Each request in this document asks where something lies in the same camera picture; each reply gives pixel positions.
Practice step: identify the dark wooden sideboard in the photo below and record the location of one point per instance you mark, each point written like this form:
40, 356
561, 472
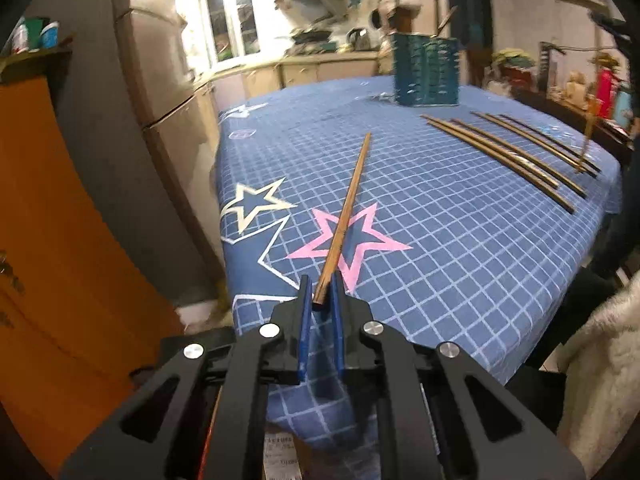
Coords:
550, 110

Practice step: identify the black wok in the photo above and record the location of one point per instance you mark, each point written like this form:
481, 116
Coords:
311, 35

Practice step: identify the potted flowers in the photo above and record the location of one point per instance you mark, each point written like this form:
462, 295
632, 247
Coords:
512, 62

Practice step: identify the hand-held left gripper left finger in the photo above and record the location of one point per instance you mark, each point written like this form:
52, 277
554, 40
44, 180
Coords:
303, 330

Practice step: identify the beige kitchen base cabinets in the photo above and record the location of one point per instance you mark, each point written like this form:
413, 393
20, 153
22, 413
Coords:
300, 72

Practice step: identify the blue lidded jar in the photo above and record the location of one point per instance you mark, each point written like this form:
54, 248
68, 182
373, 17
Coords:
51, 36

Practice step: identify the white printed paper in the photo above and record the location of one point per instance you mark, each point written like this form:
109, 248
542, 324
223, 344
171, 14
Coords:
281, 460

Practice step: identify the blue cup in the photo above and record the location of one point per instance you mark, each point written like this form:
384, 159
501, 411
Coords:
623, 107

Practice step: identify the barred kitchen window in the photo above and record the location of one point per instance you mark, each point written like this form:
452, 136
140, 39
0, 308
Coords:
230, 20

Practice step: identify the orange wooden cabinet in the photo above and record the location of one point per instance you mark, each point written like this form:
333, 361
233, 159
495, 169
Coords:
60, 260

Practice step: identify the green box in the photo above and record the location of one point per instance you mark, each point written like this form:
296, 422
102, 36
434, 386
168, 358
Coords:
33, 34

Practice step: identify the grey refrigerator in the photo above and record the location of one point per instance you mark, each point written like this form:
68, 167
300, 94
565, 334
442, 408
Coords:
165, 85

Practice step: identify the steel electric kettle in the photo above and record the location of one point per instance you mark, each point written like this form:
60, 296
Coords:
359, 39

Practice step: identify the brown chopstick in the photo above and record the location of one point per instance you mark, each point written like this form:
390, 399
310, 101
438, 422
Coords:
345, 210
586, 132
445, 21

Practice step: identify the teal slotted chopstick holder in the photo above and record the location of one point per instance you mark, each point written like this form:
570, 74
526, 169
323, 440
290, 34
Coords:
425, 70

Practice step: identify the person's white fleece jacket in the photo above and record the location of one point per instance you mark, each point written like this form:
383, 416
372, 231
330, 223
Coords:
605, 360

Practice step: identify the red bottle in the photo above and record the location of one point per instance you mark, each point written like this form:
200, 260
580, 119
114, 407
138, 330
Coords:
605, 92

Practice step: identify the hanging cloth bags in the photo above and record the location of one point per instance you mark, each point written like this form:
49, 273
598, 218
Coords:
385, 10

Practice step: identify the small figurine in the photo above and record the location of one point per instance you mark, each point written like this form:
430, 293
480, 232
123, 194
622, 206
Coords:
576, 89

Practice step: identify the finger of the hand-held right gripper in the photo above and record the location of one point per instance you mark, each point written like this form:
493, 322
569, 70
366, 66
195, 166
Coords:
612, 25

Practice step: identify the blue checked star tablecloth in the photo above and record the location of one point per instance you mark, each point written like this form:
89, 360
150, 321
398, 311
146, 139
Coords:
450, 260

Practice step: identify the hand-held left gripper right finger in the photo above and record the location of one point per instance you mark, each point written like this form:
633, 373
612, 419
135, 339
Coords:
339, 330

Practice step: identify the white pill bottle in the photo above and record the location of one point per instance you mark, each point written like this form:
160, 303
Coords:
19, 39

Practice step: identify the set of wooden chopsticks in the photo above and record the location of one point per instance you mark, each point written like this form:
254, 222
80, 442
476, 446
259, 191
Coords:
515, 157

